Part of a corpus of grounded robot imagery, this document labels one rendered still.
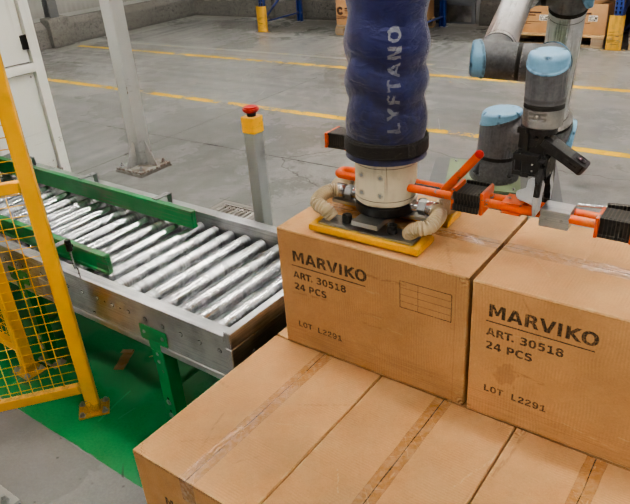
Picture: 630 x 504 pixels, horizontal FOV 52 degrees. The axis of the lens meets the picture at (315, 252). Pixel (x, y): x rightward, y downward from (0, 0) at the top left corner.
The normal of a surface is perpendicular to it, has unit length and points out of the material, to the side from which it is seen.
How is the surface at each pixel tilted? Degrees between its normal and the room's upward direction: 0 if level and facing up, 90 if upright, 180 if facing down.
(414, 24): 82
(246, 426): 0
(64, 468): 0
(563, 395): 90
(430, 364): 90
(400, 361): 90
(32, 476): 0
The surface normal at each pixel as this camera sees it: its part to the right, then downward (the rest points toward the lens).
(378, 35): -0.23, 0.27
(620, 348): -0.58, 0.42
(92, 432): -0.07, -0.88
